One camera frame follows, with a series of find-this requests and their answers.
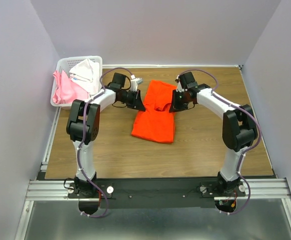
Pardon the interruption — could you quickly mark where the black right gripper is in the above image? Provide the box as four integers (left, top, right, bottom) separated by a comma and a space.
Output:
168, 89, 191, 113

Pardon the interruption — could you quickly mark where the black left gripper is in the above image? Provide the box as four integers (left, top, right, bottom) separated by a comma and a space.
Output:
120, 88, 146, 112

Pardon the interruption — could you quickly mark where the orange t shirt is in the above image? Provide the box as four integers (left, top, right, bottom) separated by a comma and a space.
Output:
131, 80, 176, 144

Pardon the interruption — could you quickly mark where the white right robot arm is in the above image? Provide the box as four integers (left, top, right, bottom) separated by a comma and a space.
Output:
169, 70, 261, 196

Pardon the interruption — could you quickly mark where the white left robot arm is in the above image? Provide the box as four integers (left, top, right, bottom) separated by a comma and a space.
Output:
66, 72, 146, 198

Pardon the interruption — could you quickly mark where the white t shirt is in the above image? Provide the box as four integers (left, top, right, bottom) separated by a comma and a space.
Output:
69, 58, 101, 95

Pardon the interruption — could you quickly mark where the pink t shirt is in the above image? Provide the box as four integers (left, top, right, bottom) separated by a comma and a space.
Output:
52, 70, 89, 105

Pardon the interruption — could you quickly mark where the white plastic laundry basket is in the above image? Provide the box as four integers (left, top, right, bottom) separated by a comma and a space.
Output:
50, 55, 103, 109

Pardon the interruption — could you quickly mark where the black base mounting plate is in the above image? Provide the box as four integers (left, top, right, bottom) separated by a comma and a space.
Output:
63, 177, 246, 214

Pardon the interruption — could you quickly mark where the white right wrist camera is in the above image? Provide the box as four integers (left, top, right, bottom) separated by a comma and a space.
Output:
175, 79, 185, 93

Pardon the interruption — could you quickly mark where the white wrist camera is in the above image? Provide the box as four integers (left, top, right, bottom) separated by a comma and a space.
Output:
129, 74, 143, 92
175, 79, 185, 93

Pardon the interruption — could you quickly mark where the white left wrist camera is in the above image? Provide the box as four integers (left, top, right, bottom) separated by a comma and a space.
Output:
129, 74, 143, 92

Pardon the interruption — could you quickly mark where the aluminium frame rail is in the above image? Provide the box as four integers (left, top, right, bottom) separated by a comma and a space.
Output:
15, 177, 291, 240

